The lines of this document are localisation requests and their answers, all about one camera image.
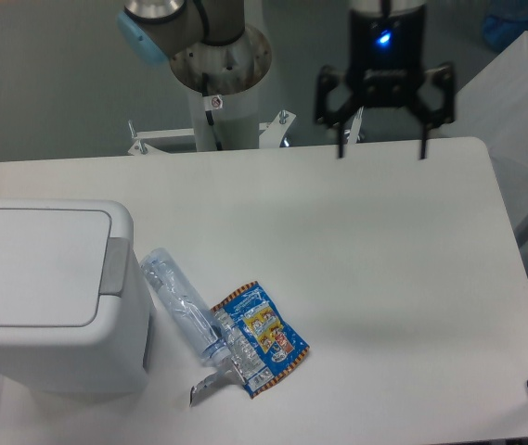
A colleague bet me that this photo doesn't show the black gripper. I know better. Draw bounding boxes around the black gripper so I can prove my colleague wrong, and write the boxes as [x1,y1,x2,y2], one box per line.
[314,0,457,161]

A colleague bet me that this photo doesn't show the white push-button trash can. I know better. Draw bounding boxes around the white push-button trash can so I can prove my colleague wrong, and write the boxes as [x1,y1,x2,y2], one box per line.
[0,198,154,393]

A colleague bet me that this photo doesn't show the grey robot arm, blue caps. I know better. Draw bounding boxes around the grey robot arm, blue caps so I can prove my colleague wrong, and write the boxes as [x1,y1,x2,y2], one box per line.
[117,1,456,159]

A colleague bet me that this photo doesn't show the white cloth covered table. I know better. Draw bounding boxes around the white cloth covered table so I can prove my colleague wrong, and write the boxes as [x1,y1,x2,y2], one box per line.
[443,32,528,245]

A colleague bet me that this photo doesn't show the blue object on floor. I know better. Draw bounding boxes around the blue object on floor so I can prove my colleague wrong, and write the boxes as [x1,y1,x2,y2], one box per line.
[482,1,528,52]

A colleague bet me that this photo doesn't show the blue snack wrapper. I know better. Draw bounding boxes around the blue snack wrapper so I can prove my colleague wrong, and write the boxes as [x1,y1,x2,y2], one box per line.
[189,281,310,406]

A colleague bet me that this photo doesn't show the crushed clear plastic bottle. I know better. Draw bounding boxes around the crushed clear plastic bottle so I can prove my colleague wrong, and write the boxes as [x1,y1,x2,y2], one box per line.
[139,247,231,368]

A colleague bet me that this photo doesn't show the white pedestal base frame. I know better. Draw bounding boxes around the white pedestal base frame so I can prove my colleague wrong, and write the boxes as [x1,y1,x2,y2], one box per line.
[128,107,296,156]

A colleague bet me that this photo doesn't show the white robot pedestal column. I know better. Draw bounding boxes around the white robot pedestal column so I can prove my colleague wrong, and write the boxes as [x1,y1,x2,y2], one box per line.
[187,87,260,152]

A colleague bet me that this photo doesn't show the black cable on pedestal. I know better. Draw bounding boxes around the black cable on pedestal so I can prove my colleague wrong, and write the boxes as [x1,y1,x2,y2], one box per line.
[200,72,224,152]

